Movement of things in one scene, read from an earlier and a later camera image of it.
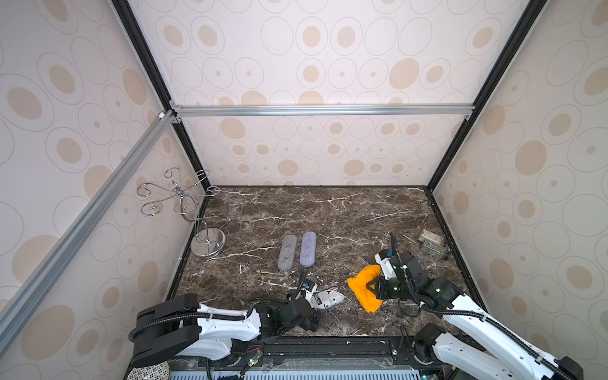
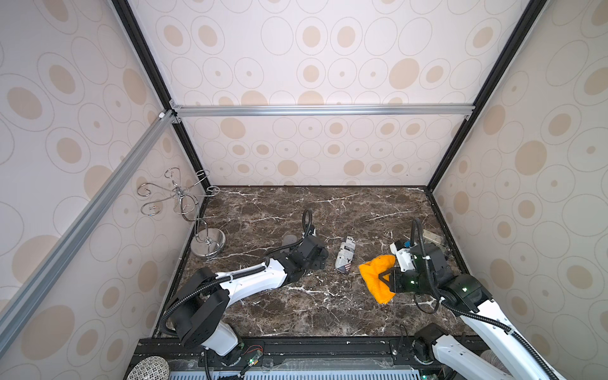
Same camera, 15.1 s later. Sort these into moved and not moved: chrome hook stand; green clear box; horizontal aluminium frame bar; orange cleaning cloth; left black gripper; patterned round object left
Moved: orange cleaning cloth; left black gripper
Not moved: patterned round object left; green clear box; chrome hook stand; horizontal aluminium frame bar
